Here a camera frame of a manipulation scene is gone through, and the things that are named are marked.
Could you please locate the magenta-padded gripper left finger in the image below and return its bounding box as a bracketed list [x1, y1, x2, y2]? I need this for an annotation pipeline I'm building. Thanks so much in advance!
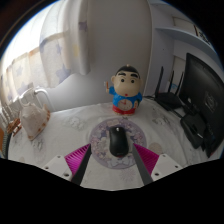
[42, 143, 93, 186]

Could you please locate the black computer monitor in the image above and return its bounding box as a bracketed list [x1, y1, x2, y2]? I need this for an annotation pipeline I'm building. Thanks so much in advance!
[179, 52, 224, 158]

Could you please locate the black computer mouse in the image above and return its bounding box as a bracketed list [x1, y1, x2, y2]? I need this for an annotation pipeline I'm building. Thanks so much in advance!
[108, 125, 129, 158]

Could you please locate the black wifi router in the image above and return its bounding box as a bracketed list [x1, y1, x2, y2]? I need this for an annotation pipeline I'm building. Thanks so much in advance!
[154, 65, 185, 112]

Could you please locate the large white conch shell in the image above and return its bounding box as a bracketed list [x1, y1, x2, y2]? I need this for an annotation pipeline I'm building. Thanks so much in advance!
[19, 101, 52, 142]

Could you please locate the white printed tablecloth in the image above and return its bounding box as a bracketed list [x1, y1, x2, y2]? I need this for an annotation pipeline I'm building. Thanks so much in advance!
[7, 98, 224, 192]

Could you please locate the cartoon boy figure clock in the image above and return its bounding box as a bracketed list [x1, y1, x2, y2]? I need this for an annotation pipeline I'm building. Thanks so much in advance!
[105, 64, 144, 116]

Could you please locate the white wall shelf unit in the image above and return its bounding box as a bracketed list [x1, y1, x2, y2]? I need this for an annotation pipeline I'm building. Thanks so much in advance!
[148, 0, 224, 68]

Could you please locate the white star-print curtain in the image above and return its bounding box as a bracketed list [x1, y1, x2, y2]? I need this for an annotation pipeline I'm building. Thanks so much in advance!
[0, 0, 93, 108]

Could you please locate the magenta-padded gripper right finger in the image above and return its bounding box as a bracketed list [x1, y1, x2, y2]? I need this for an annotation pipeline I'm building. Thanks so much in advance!
[131, 143, 184, 186]

